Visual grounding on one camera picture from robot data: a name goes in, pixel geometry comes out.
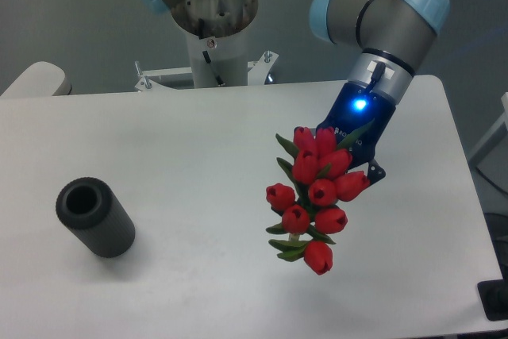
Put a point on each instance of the white furniture at right edge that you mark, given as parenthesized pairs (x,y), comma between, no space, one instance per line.
(487,142)

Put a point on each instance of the black wrist cable connector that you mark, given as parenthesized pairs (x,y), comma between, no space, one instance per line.
(376,75)

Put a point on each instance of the black device at table edge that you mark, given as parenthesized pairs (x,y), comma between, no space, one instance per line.
(493,295)

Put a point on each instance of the white metal base frame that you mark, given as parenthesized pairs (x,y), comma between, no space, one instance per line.
(180,78)

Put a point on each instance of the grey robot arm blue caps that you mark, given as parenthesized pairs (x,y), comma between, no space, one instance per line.
(394,37)

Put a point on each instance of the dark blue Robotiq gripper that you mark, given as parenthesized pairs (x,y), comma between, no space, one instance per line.
(353,109)

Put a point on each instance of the black ribbed cylindrical vase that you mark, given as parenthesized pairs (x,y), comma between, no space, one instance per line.
(91,211)

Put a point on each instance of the red tulip bouquet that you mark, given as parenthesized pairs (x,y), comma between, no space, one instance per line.
(320,177)

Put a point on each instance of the white chair armrest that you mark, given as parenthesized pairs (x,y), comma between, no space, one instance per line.
(41,79)

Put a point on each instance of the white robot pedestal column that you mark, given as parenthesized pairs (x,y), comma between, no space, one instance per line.
(218,61)

